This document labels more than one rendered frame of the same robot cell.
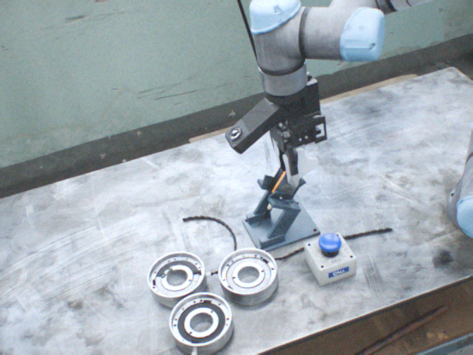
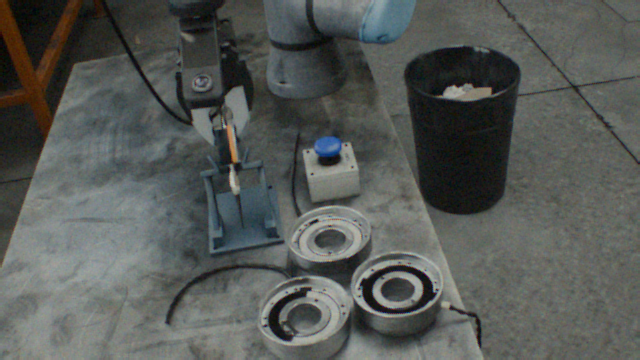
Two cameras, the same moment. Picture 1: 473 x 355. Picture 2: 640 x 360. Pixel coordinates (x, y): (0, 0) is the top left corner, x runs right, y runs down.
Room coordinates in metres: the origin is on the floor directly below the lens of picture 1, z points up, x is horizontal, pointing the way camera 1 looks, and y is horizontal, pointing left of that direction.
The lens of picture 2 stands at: (0.54, 0.66, 1.41)
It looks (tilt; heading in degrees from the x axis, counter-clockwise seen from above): 36 degrees down; 281
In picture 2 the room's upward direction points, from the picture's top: 8 degrees counter-clockwise
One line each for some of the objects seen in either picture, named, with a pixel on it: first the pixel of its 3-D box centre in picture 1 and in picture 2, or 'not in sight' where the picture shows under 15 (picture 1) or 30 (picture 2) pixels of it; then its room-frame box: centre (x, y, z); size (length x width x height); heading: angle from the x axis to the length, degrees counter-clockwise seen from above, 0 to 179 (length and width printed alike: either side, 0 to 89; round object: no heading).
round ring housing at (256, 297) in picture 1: (248, 277); (330, 244); (0.66, 0.00, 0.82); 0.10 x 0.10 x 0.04
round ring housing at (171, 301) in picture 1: (177, 280); (305, 320); (0.68, 0.13, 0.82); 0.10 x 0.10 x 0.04
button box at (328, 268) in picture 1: (332, 257); (331, 169); (0.68, -0.15, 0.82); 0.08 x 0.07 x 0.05; 103
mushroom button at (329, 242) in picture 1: (329, 248); (329, 156); (0.68, -0.15, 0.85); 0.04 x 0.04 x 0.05
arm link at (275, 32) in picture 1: (279, 31); not in sight; (0.80, -0.10, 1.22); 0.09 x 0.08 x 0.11; 62
